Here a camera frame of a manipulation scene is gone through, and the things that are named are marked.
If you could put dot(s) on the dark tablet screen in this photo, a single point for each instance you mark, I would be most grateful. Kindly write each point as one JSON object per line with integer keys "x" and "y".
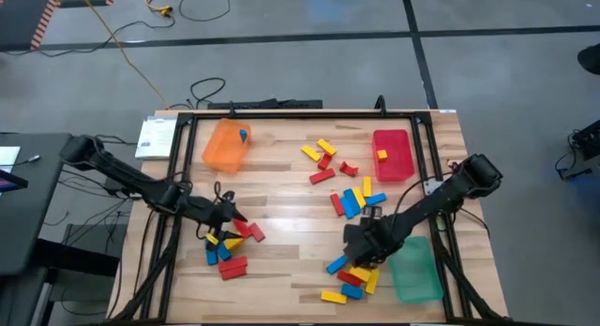
{"x": 9, "y": 182}

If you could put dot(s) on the small yellow wooden cube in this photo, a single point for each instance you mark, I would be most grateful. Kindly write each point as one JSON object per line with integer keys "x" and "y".
{"x": 382, "y": 154}

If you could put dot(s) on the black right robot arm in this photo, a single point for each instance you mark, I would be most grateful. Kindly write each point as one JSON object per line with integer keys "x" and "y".
{"x": 445, "y": 199}

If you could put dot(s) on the red wooden arch block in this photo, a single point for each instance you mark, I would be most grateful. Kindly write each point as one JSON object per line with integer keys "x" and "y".
{"x": 349, "y": 170}

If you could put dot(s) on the white paper booklet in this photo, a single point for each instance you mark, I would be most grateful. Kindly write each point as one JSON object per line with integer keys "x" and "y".
{"x": 156, "y": 137}

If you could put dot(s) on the black camera clamp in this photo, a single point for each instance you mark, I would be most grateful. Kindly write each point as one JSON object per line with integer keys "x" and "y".
{"x": 380, "y": 105}

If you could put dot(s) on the black metal table frame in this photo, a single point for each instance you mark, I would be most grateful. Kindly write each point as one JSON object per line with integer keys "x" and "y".
{"x": 328, "y": 115}

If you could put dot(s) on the white paper sheet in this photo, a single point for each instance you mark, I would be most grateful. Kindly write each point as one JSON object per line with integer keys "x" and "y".
{"x": 8, "y": 157}

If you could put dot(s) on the person's shoe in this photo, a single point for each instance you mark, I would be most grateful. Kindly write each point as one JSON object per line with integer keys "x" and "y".
{"x": 590, "y": 59}

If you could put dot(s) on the black power strip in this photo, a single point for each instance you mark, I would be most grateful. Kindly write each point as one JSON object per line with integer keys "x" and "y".
{"x": 265, "y": 104}

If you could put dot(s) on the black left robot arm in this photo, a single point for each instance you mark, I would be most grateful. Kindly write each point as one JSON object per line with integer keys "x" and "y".
{"x": 126, "y": 181}

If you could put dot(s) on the orange plastic bin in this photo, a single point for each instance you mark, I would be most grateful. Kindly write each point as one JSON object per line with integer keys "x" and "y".
{"x": 225, "y": 150}

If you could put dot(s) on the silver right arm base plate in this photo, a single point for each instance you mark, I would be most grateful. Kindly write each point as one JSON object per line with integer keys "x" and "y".
{"x": 432, "y": 185}

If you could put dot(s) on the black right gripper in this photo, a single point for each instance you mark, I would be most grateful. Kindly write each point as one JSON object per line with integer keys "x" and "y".
{"x": 382, "y": 241}

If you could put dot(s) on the large striped black floor mat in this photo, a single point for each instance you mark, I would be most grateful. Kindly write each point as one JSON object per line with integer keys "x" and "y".
{"x": 23, "y": 17}

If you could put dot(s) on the black desk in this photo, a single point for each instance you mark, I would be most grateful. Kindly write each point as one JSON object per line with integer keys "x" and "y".
{"x": 33, "y": 199}

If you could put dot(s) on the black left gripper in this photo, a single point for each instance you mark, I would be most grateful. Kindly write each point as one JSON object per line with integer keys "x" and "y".
{"x": 208, "y": 211}

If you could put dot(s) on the yellow wooden block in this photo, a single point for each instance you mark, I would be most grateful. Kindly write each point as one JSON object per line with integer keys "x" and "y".
{"x": 234, "y": 244}
{"x": 372, "y": 281}
{"x": 358, "y": 197}
{"x": 367, "y": 186}
{"x": 212, "y": 238}
{"x": 360, "y": 273}
{"x": 326, "y": 147}
{"x": 310, "y": 153}
{"x": 333, "y": 297}

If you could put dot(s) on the blue wooden block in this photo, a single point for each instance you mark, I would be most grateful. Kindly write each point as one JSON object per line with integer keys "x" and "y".
{"x": 351, "y": 291}
{"x": 223, "y": 252}
{"x": 376, "y": 199}
{"x": 337, "y": 264}
{"x": 211, "y": 256}
{"x": 243, "y": 135}
{"x": 352, "y": 198}
{"x": 346, "y": 210}

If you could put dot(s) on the red plastic bin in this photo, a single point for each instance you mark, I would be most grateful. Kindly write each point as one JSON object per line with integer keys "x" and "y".
{"x": 398, "y": 162}

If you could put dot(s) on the green plastic bin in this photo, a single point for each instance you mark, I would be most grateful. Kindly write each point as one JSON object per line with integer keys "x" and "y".
{"x": 417, "y": 274}

